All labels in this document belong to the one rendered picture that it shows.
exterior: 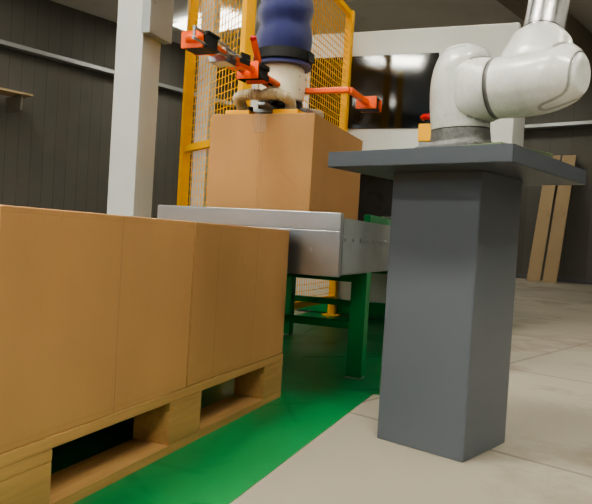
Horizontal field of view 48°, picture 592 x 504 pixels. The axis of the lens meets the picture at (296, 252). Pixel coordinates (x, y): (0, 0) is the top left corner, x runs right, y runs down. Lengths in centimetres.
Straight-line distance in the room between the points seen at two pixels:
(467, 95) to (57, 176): 985
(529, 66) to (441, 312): 62
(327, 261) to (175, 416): 80
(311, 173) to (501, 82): 81
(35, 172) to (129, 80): 769
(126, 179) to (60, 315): 218
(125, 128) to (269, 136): 123
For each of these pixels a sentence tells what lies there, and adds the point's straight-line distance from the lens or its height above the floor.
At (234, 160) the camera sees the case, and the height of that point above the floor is 78.
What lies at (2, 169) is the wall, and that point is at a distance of 1083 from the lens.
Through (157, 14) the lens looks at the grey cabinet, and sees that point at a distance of 351.
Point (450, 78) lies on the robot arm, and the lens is 178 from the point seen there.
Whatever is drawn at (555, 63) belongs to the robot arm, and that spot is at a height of 96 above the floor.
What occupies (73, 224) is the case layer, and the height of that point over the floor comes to 52.
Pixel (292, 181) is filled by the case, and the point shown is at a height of 71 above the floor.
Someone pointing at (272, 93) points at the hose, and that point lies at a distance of 238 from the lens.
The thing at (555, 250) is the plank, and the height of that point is 58.
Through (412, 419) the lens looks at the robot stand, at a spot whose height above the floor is 7.
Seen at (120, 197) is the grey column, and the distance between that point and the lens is 339.
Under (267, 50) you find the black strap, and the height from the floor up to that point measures 120.
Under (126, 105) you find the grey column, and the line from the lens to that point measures 344.
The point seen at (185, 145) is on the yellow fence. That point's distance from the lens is 385.
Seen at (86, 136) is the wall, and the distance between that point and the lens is 1155.
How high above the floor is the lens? 52
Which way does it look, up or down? 1 degrees down
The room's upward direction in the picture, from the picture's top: 3 degrees clockwise
